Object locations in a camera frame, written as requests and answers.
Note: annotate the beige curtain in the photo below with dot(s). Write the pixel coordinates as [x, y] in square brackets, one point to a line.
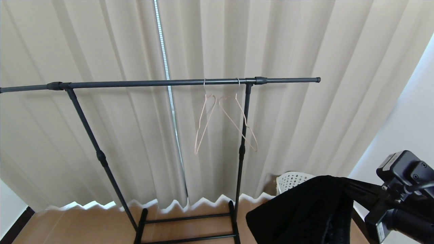
[288, 40]

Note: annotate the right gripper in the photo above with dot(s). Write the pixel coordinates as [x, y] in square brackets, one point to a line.
[407, 223]

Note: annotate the black clothes rack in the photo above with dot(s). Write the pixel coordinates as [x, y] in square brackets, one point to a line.
[135, 83]

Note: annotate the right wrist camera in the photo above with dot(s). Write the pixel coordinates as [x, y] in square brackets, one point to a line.
[403, 166]

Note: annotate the white laundry basket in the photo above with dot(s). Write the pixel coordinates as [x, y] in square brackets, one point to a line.
[281, 189]

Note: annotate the pink clothes hanger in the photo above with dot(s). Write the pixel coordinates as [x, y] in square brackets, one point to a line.
[255, 146]
[196, 149]

